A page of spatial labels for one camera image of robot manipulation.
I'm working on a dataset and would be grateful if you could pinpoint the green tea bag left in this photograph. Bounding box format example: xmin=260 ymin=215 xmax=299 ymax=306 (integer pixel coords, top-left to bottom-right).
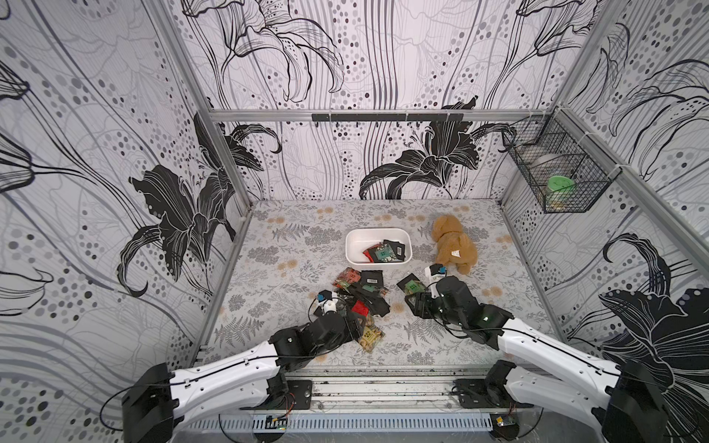
xmin=357 ymin=325 xmax=385 ymax=354

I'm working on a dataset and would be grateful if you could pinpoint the black bar on rail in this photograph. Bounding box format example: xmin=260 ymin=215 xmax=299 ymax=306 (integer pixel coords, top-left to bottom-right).
xmin=311 ymin=113 xmax=463 ymax=123

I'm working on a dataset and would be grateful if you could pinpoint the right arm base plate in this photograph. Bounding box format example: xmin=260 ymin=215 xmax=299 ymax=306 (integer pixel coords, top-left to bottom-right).
xmin=451 ymin=360 xmax=534 ymax=411

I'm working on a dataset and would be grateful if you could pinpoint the black barcode tea bag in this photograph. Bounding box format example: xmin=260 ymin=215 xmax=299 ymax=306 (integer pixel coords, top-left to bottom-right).
xmin=359 ymin=269 xmax=388 ymax=296

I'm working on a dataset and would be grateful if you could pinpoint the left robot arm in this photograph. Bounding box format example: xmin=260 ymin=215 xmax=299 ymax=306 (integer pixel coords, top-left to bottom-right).
xmin=121 ymin=311 xmax=366 ymax=442

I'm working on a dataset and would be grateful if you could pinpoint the black wire basket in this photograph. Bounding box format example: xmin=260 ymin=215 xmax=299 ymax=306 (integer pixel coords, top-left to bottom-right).
xmin=502 ymin=116 xmax=622 ymax=213

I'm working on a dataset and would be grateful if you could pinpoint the white storage box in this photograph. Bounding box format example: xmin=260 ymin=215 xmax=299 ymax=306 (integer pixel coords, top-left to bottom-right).
xmin=345 ymin=227 xmax=413 ymax=269

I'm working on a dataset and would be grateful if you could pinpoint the green lid cup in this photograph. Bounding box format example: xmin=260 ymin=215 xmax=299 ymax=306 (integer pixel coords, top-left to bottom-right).
xmin=546 ymin=175 xmax=576 ymax=212

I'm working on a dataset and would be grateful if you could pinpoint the white cable duct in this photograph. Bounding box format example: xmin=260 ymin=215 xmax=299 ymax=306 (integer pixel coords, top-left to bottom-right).
xmin=188 ymin=413 xmax=493 ymax=434

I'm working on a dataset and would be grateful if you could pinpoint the orange label tea bag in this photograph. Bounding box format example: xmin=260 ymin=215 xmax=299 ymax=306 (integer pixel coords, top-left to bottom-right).
xmin=383 ymin=240 xmax=406 ymax=261

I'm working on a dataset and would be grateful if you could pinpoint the green label tea bag right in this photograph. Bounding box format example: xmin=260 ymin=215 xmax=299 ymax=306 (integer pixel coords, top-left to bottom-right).
xmin=396 ymin=273 xmax=427 ymax=296

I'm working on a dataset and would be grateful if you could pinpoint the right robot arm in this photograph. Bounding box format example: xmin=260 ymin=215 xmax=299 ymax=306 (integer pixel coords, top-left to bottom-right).
xmin=398 ymin=275 xmax=668 ymax=442

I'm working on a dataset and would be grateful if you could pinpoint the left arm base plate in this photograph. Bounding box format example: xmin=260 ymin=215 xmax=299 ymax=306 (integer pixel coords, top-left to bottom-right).
xmin=246 ymin=377 xmax=313 ymax=411

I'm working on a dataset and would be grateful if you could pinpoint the green tea bag bottom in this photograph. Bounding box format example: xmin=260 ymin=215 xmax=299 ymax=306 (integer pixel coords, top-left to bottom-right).
xmin=377 ymin=243 xmax=396 ymax=263

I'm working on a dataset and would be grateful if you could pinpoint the red black tea bag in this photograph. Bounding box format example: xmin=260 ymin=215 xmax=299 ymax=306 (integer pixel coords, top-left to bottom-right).
xmin=333 ymin=268 xmax=361 ymax=290

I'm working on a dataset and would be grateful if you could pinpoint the brown teddy bear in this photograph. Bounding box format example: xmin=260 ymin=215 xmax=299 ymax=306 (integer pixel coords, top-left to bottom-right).
xmin=432 ymin=214 xmax=478 ymax=275

